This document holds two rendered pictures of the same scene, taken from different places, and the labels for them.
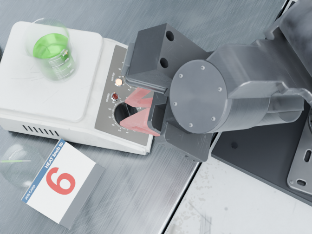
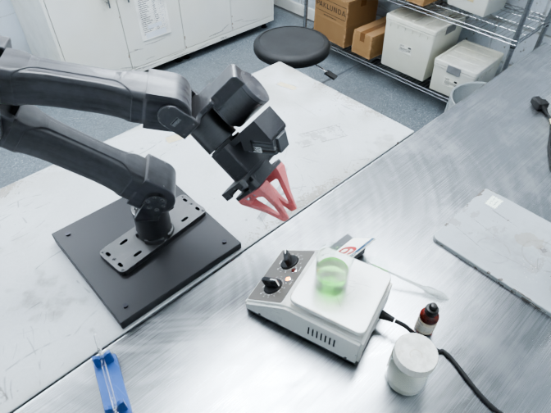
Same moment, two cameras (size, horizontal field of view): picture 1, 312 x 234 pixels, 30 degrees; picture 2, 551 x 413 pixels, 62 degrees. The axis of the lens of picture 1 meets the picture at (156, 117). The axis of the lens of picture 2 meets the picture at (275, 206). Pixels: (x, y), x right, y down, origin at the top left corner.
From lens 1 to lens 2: 75 cm
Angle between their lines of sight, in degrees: 66
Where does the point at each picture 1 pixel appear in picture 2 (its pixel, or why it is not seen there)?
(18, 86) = (366, 279)
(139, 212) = (299, 231)
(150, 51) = (269, 119)
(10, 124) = not seen: hidden behind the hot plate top
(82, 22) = (303, 377)
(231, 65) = (234, 70)
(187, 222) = (271, 220)
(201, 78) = (249, 84)
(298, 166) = (193, 215)
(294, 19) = (185, 99)
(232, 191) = (238, 227)
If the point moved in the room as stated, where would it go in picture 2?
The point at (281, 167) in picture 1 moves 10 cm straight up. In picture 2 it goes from (202, 222) to (197, 183)
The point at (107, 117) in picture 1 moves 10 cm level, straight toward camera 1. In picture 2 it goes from (303, 258) to (298, 215)
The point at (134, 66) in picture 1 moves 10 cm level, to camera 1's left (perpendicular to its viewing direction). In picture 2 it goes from (280, 123) to (352, 129)
